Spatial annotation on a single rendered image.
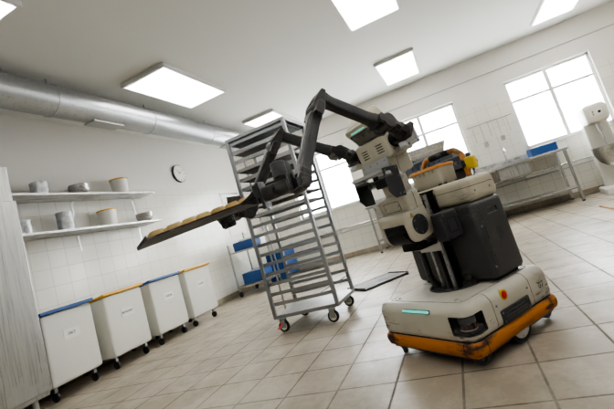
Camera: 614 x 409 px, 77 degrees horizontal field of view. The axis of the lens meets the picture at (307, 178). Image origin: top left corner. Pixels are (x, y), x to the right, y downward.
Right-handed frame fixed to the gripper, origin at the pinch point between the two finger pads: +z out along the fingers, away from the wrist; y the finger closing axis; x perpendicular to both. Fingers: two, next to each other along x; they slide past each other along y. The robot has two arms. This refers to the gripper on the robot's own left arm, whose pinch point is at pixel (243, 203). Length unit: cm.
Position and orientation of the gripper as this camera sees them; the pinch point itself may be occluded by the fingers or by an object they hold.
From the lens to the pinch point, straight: 147.3
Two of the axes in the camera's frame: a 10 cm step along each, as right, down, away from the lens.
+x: 2.5, -0.3, 9.7
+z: -9.0, 3.6, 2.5
